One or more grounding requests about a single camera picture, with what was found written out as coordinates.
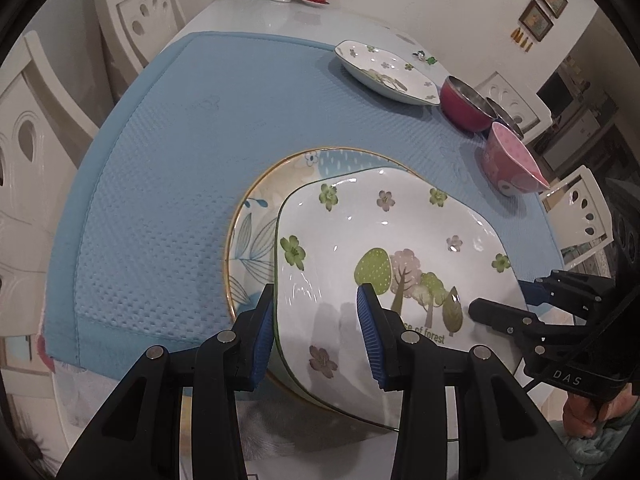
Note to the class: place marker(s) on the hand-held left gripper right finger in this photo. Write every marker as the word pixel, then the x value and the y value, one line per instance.
pixel 369 330

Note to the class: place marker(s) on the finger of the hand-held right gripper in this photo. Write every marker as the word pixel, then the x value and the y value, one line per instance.
pixel 500 312
pixel 570 292

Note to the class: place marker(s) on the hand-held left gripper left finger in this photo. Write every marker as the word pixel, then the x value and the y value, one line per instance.
pixel 262 330

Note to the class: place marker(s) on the square floral tree plate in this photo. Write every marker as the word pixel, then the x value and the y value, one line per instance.
pixel 380 67
pixel 340 255

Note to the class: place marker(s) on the round leaf pattern plate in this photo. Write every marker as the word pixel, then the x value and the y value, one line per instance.
pixel 260 230

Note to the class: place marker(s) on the pink dotted bowl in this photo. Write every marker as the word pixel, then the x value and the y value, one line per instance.
pixel 500 165

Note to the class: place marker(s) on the blue steel-lined bowl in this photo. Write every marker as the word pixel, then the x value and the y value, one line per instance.
pixel 506 116

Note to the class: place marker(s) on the red steel-lined bowl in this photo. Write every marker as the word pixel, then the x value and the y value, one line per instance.
pixel 457 105

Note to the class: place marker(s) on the person's right hand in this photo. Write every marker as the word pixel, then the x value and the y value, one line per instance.
pixel 580 415

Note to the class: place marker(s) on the white dining chair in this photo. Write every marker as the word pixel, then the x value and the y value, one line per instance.
pixel 585 210
pixel 515 97
pixel 140 15
pixel 35 160

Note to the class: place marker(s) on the teal quilted cloth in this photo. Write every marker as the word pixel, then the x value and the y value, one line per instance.
pixel 600 450

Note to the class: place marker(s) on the blue textured table mat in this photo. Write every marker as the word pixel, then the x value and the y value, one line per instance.
pixel 200 160

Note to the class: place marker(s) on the yellow hanging wall ornament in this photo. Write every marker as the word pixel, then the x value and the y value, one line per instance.
pixel 521 41

